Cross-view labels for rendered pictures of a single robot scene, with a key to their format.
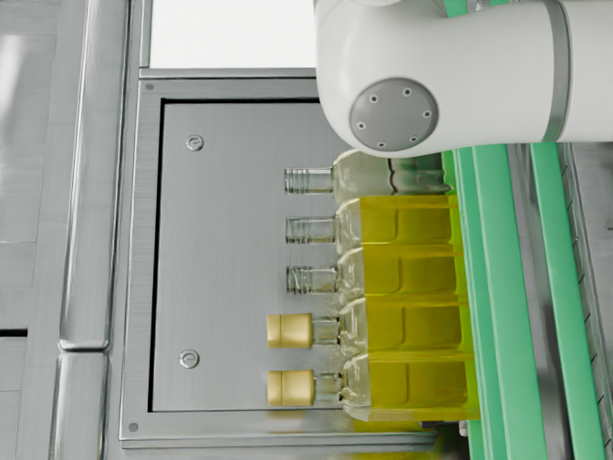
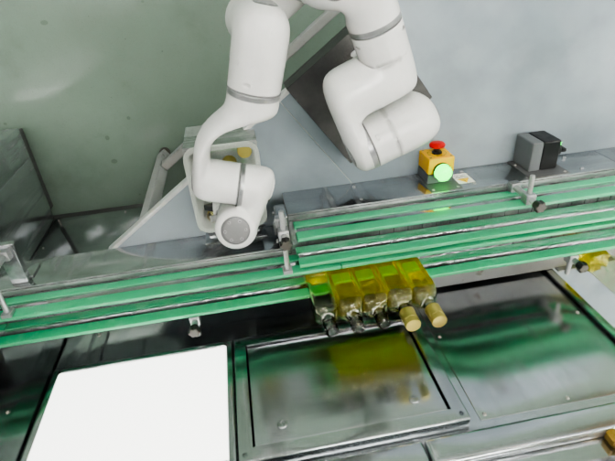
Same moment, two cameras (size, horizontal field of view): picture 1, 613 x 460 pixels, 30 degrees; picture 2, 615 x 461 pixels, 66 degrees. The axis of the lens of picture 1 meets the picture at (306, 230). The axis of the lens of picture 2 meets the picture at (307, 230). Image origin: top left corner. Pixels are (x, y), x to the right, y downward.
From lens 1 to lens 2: 109 cm
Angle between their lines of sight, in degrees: 64
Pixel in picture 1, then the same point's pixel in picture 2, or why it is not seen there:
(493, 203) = (358, 227)
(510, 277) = (388, 220)
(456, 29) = not seen: hidden behind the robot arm
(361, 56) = (424, 100)
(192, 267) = (362, 409)
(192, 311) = (387, 403)
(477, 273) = (372, 251)
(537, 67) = not seen: hidden behind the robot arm
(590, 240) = (369, 202)
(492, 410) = (427, 243)
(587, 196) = (350, 204)
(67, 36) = not seen: outside the picture
